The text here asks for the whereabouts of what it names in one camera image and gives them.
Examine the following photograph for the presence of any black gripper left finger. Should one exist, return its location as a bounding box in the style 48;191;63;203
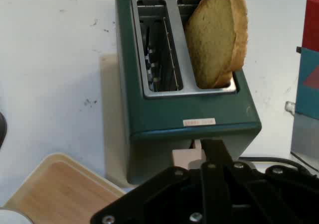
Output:
90;139;233;224

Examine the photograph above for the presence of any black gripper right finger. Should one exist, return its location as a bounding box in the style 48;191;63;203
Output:
211;139;319;224

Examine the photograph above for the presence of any beige toaster lever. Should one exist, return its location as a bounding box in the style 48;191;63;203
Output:
171;139;207;170

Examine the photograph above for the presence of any grey metal box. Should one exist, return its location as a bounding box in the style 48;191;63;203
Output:
290;112;319;165

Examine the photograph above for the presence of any light wooden tray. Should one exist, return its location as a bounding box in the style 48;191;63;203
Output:
0;152;127;224

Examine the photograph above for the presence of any small white plastic clip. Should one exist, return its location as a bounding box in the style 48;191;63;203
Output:
285;101;296;115

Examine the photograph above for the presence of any dark green two-slot toaster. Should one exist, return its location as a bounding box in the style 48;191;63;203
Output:
114;0;263;185

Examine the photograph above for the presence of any teal box with red print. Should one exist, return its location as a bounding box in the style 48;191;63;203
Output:
294;46;319;120

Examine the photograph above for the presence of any white round dish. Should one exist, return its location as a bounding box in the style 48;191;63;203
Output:
0;208;33;224

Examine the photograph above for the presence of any dark round object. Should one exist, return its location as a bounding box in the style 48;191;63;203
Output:
0;112;8;149

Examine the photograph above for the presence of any toasted bread slice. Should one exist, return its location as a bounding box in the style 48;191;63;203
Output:
183;0;249;90

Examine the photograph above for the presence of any red container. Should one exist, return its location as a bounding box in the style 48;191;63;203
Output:
300;0;319;53

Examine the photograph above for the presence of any black power cable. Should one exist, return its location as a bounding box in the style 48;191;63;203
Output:
238;156;319;178

